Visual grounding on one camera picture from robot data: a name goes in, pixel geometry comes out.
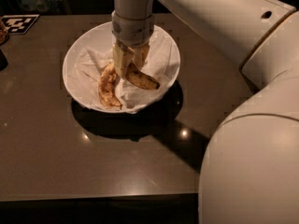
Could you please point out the dark object at left edge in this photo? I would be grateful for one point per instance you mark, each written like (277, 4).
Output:
(3, 61)

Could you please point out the brown spotted left banana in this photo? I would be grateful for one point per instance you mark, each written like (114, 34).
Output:
(106, 87)

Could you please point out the black white fiducial marker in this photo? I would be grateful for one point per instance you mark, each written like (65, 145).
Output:
(19, 24)

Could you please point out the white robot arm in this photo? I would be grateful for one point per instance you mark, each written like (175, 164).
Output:
(250, 171)

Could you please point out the brown object at left edge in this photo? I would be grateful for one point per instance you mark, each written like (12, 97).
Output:
(4, 36)

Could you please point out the white paper napkin liner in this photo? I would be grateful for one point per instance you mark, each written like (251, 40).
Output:
(155, 56)

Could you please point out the white bowl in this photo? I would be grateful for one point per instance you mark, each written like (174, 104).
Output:
(87, 47)

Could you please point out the yellow banana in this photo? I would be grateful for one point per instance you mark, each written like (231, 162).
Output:
(140, 79)

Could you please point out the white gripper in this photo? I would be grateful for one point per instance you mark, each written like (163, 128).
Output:
(133, 30)

